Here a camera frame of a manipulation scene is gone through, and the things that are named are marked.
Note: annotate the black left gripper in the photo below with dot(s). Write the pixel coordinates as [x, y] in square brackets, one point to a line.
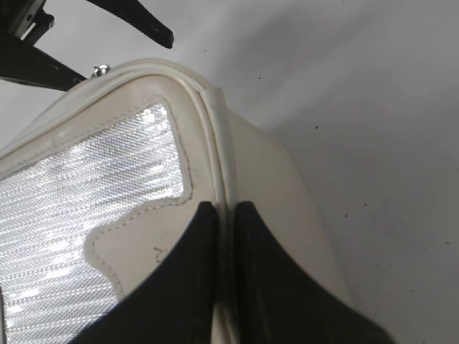
[24, 64]

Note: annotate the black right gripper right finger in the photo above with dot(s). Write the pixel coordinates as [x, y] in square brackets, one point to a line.
[275, 300]

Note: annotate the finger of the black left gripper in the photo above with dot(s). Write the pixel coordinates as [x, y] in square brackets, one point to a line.
[133, 12]

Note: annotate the cream zippered bag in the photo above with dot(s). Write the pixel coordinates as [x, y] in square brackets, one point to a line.
[99, 188]

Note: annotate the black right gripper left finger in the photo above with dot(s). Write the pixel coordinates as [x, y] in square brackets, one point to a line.
[175, 304]

